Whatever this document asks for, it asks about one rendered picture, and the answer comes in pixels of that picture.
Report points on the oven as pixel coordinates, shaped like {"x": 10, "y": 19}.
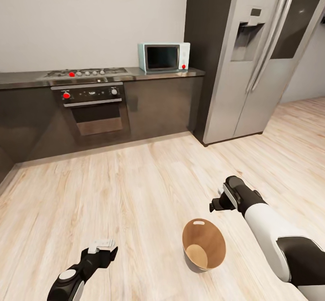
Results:
{"x": 93, "y": 111}

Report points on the burner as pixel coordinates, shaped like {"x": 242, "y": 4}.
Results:
{"x": 85, "y": 73}

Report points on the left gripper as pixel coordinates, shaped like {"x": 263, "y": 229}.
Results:
{"x": 100, "y": 259}

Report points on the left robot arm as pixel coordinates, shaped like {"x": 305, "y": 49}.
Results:
{"x": 69, "y": 285}

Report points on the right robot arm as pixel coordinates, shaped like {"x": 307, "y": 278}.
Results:
{"x": 293, "y": 255}

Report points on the fridge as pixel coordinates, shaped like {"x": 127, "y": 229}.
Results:
{"x": 248, "y": 50}

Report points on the trash can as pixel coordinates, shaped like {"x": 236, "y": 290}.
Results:
{"x": 204, "y": 245}

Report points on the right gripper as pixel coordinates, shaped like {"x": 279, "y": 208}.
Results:
{"x": 219, "y": 204}

